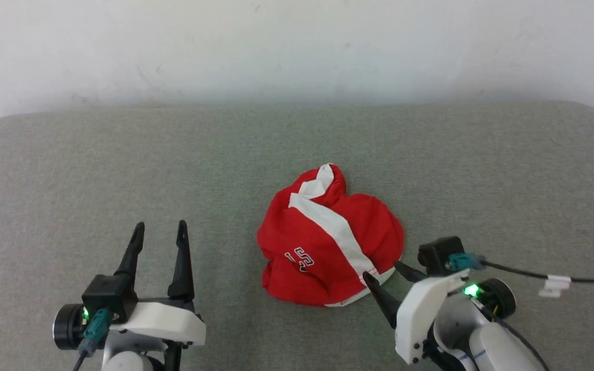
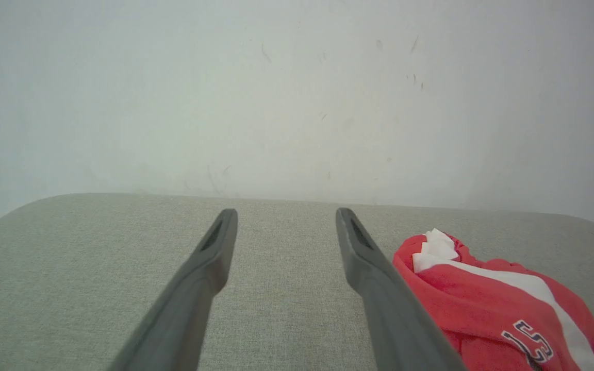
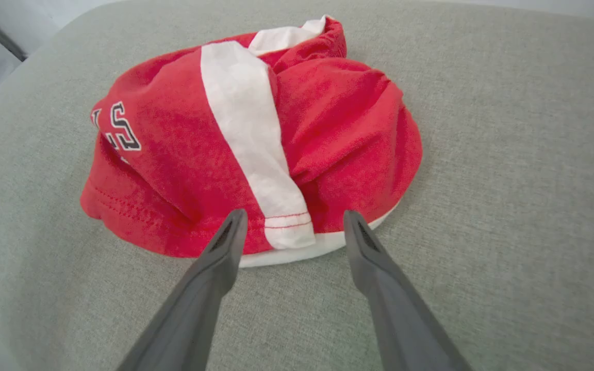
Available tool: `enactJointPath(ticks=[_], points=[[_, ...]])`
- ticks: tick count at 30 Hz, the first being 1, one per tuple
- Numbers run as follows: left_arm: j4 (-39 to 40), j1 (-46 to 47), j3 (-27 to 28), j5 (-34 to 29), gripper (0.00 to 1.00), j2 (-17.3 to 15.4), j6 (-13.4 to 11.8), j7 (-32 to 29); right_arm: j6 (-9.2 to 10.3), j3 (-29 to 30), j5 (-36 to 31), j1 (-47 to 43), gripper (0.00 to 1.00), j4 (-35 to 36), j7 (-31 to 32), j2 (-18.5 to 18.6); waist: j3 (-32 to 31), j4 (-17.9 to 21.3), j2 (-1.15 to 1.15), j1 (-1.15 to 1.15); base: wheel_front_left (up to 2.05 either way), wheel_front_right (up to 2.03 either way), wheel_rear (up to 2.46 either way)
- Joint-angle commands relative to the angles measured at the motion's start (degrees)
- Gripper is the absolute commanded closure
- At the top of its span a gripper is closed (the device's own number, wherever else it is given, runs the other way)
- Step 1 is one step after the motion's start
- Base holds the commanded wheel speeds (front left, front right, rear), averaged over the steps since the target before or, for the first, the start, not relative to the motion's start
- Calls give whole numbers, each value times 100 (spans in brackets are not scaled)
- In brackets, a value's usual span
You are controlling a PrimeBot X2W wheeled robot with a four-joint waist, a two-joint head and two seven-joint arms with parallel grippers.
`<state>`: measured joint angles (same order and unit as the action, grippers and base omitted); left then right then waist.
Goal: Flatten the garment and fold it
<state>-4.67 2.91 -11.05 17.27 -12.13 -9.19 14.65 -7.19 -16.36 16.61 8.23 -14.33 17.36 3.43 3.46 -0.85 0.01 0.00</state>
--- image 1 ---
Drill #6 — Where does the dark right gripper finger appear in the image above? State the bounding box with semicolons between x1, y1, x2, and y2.
362;273;404;329
394;261;430;283

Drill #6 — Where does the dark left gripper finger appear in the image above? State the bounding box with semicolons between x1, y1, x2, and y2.
116;222;145;277
168;220;195;302

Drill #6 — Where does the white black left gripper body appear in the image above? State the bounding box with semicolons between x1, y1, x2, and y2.
53;298;207;371

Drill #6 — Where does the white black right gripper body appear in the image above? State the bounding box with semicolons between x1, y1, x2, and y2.
395;268;517;365

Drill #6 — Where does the red garment with white stripe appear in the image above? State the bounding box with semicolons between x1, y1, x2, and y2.
256;163;405;308

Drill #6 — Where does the grey fabric sofa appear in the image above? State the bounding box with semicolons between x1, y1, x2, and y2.
0;100;594;371

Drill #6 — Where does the black cable with teal plug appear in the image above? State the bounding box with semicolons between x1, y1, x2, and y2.
448;252;594;284
73;308;113;371

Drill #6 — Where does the white cable tag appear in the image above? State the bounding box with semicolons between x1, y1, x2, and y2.
538;275;572;298

